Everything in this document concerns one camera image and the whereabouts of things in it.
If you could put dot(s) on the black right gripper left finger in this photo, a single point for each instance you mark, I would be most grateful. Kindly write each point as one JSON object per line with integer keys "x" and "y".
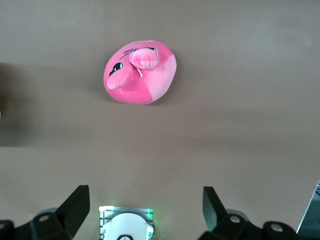
{"x": 62, "y": 222}

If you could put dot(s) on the pink plush toy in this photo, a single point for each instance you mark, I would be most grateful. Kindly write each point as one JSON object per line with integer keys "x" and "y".
{"x": 147, "y": 87}

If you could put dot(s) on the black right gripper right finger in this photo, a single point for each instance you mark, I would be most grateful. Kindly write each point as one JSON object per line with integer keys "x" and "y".
{"x": 225, "y": 225}

